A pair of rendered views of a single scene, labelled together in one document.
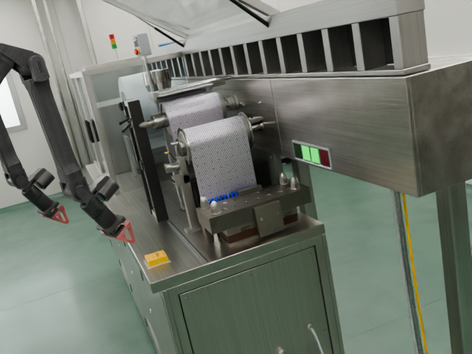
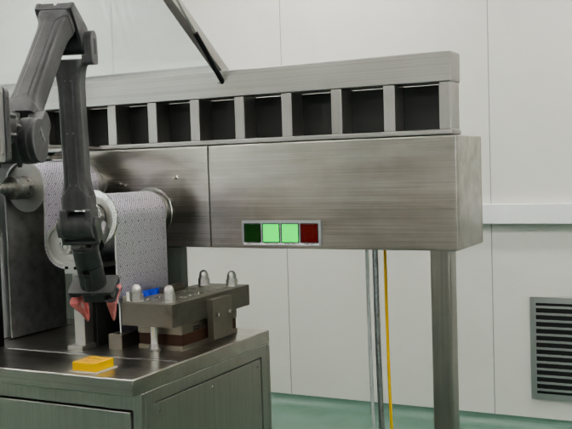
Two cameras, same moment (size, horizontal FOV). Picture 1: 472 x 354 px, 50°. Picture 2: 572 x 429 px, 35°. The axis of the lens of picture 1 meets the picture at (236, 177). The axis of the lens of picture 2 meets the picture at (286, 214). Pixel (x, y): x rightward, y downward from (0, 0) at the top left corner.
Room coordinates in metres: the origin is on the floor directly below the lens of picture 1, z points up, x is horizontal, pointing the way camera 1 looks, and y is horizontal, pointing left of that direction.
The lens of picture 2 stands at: (-0.17, 1.50, 1.37)
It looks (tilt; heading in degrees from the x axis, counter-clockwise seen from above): 3 degrees down; 315
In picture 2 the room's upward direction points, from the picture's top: 2 degrees counter-clockwise
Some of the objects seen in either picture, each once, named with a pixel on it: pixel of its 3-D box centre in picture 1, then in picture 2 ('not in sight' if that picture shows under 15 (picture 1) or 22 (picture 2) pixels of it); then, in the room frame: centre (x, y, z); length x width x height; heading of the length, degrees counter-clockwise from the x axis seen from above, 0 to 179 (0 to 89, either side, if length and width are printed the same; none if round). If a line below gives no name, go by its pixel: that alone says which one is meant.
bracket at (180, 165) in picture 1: (184, 195); (79, 292); (1.93, 0.22, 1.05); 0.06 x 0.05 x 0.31; 108
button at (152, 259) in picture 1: (156, 258); (93, 363); (1.68, 0.34, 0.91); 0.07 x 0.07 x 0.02; 18
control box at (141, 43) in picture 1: (140, 45); not in sight; (2.44, 0.31, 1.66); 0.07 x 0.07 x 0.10; 29
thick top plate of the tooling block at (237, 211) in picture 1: (253, 204); (189, 303); (1.79, -0.04, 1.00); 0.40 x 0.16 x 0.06; 108
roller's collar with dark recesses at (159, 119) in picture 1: (159, 121); (18, 187); (2.14, 0.27, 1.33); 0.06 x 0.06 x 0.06; 18
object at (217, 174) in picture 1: (225, 174); (142, 264); (1.89, 0.04, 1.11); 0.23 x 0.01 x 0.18; 108
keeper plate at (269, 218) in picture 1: (269, 218); (220, 317); (1.70, -0.09, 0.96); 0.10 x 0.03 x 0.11; 108
